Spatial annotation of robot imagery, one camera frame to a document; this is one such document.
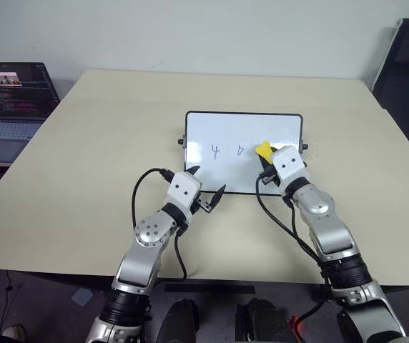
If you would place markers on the dark rounded shape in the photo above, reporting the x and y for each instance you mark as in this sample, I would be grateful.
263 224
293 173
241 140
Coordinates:
261 321
177 321

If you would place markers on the black chair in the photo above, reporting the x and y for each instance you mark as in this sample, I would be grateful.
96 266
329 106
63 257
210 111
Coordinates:
408 89

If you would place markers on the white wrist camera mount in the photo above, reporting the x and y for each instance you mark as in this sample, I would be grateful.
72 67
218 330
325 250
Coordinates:
288 164
183 187

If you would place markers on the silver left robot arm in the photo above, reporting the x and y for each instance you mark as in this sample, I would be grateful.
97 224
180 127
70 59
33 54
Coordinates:
143 257

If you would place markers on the black-framed whiteboard with drawings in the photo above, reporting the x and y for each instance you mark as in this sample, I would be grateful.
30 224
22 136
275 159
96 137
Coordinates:
226 128

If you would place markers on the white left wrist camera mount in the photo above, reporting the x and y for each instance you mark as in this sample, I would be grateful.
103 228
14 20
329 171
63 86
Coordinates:
183 187

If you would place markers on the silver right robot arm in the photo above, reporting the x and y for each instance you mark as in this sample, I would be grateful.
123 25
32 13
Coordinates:
329 232

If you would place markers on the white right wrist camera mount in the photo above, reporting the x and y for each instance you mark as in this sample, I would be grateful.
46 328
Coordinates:
288 164

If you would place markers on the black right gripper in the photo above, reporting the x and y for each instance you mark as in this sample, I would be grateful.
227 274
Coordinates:
269 173

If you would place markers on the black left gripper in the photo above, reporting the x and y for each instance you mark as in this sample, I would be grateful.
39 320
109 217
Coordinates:
201 204

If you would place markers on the light shoe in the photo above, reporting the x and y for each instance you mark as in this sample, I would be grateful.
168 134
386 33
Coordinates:
13 331

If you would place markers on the open grey laptop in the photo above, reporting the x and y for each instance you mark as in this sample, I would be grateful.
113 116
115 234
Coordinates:
8 132

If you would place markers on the yellow eraser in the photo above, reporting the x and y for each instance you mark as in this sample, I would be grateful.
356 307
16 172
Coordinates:
262 149

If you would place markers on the black flat bar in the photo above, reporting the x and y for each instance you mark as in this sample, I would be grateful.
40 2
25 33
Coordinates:
210 288

